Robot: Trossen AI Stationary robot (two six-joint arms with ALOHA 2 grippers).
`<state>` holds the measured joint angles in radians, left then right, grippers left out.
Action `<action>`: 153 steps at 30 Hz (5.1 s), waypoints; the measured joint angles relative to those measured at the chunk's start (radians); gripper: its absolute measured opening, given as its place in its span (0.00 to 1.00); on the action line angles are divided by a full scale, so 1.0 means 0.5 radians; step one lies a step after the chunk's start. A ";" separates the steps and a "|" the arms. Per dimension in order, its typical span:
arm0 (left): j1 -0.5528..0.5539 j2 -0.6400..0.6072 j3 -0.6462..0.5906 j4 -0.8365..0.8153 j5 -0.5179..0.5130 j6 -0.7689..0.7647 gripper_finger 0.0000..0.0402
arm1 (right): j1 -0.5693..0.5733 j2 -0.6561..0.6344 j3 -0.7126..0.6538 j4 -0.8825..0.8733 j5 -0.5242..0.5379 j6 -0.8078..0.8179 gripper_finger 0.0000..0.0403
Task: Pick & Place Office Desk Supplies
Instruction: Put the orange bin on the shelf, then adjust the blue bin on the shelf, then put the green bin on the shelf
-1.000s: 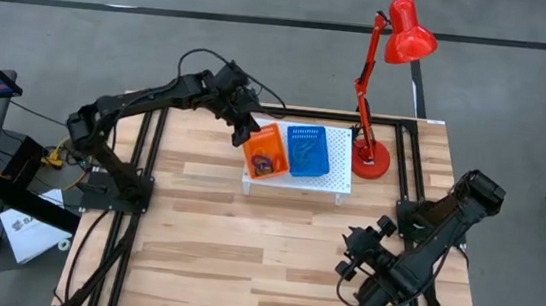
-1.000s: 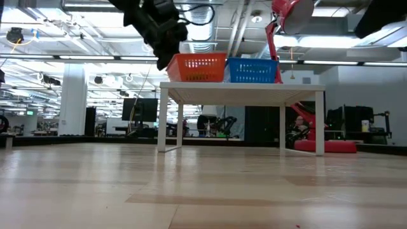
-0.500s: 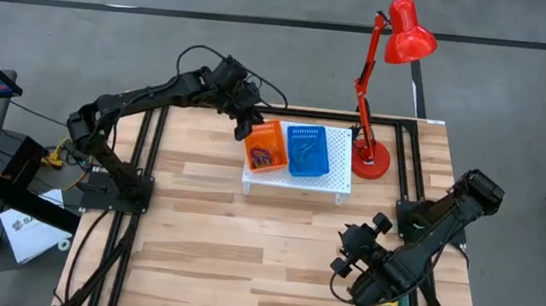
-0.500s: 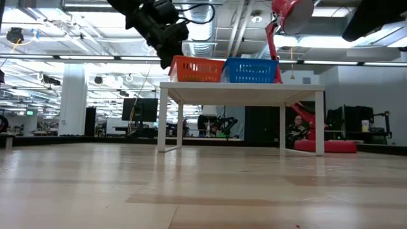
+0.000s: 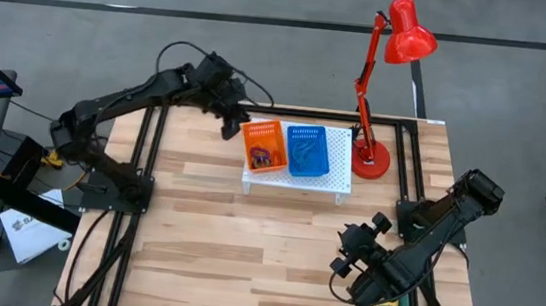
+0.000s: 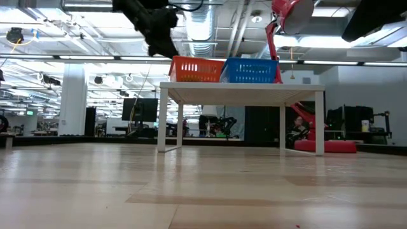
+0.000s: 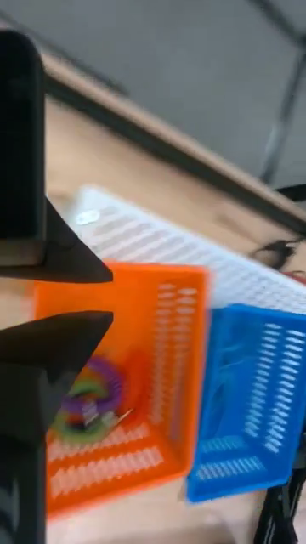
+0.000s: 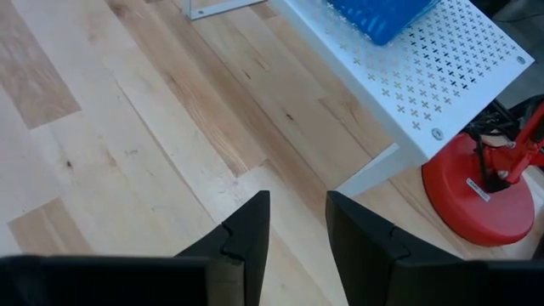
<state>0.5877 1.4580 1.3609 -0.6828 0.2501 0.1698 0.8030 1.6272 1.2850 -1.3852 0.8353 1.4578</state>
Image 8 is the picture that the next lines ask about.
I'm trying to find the black lamp cable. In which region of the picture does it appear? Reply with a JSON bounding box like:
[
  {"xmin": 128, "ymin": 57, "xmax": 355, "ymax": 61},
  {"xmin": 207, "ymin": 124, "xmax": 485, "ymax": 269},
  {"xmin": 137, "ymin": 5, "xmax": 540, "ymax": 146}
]
[{"xmin": 465, "ymin": 99, "xmax": 522, "ymax": 195}]

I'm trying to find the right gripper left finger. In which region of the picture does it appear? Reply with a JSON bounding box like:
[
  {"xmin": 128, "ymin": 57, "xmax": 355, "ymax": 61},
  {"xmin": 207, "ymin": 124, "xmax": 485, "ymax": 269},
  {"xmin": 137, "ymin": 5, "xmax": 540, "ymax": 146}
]
[{"xmin": 175, "ymin": 190, "xmax": 272, "ymax": 306}]

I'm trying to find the blue plastic basket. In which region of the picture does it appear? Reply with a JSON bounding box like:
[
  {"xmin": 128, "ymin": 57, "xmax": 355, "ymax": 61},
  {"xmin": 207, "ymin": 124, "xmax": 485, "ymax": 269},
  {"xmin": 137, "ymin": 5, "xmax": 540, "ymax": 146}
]
[{"xmin": 326, "ymin": 0, "xmax": 441, "ymax": 47}]

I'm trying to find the red desk lamp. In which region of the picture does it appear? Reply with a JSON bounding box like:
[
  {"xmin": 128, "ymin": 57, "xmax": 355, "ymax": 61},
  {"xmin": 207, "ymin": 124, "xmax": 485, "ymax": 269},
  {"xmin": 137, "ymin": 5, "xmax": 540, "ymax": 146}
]
[{"xmin": 421, "ymin": 95, "xmax": 544, "ymax": 248}]

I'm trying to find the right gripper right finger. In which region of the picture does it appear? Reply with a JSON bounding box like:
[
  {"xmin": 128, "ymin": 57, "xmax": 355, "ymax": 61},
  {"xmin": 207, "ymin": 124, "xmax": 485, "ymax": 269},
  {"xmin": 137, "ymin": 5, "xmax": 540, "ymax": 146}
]
[{"xmin": 325, "ymin": 190, "xmax": 467, "ymax": 306}]

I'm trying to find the white perforated metal shelf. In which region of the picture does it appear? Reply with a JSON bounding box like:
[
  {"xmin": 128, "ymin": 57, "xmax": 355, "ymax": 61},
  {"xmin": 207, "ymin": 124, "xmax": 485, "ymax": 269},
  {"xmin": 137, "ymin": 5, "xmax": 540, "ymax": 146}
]
[{"xmin": 183, "ymin": 0, "xmax": 536, "ymax": 199}]

